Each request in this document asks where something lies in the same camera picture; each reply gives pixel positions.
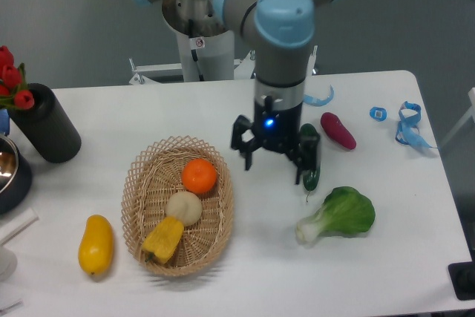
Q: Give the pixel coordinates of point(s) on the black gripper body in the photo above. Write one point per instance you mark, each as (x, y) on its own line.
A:
(277, 129)

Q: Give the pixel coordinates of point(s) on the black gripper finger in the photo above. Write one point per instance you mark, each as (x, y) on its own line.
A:
(246, 148)
(295, 156)

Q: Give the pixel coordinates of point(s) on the yellow bell pepper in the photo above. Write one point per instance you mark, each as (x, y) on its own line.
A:
(162, 242)

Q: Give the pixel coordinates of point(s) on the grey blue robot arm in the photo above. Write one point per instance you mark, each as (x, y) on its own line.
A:
(280, 32)

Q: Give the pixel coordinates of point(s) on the woven wicker basket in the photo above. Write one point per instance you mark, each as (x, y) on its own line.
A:
(153, 178)

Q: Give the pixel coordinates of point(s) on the green cucumber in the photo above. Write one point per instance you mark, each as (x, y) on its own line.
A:
(311, 153)

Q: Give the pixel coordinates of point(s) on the purple sweet potato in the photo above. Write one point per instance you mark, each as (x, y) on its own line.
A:
(336, 131)

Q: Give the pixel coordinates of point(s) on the blue ribbon strip curved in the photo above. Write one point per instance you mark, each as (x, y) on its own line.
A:
(316, 102)

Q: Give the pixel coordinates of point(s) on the orange mandarin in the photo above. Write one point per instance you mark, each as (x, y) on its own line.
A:
(199, 176)

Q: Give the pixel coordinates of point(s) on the green bok choy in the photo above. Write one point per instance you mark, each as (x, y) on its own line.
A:
(345, 211)

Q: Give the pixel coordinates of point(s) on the blue round tag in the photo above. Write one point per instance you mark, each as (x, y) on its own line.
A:
(379, 114)

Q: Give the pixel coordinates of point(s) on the blue ribbon strip right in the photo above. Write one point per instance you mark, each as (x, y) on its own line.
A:
(407, 131)

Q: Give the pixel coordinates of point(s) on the yellow mango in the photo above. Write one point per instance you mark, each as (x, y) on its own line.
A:
(96, 249)

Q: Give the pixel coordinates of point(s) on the black device table corner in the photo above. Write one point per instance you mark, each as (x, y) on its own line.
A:
(462, 279)

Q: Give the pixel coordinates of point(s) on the black cylindrical vase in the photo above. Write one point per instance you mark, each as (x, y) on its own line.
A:
(47, 126)

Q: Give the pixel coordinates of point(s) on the red artificial tulips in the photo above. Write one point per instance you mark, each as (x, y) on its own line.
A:
(15, 94)

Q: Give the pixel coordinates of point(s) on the metal bowl dark base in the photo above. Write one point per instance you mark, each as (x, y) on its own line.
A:
(16, 176)

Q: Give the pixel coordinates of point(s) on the white base frame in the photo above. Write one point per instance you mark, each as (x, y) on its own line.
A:
(244, 69)

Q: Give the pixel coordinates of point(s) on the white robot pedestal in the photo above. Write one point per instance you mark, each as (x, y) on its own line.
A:
(206, 47)

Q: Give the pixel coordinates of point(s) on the white chair frame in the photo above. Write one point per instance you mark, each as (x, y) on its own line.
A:
(464, 123)

